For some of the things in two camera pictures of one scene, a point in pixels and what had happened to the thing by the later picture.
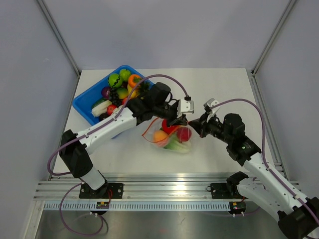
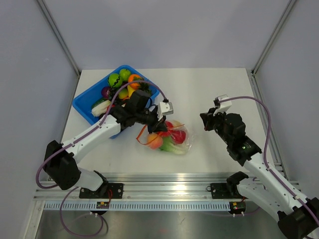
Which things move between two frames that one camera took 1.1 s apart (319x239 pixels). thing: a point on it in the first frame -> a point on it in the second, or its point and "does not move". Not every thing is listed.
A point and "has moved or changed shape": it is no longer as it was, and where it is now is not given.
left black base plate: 105,191 does not move
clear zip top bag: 178,139 has moved or changed shape
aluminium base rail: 138,187 does not move
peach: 160,137 has moved or changed shape
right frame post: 274,30 does not move
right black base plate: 225,190 does not move
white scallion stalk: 100,108 does not move
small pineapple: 144,86 does not move
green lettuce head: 174,145 has moved or changed shape
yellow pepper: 133,94 does not move
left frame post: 48,17 does not move
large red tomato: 184,134 -> 179,136
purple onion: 105,92 does not move
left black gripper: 180,121 -> 161,126
